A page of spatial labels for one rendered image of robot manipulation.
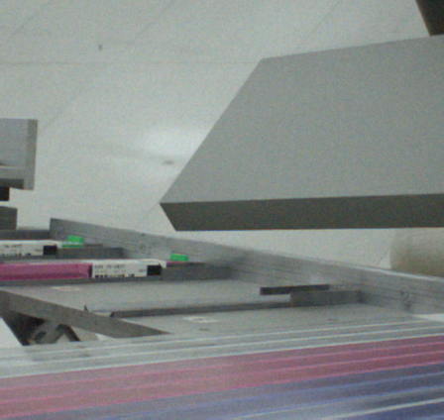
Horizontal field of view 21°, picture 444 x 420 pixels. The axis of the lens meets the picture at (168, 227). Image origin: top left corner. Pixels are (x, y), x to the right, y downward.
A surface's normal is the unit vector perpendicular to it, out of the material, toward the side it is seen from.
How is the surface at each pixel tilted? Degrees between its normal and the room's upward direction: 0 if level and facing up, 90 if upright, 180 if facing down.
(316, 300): 90
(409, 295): 47
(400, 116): 0
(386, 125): 0
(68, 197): 0
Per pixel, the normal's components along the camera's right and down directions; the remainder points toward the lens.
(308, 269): -0.73, 0.00
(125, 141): -0.44, -0.73
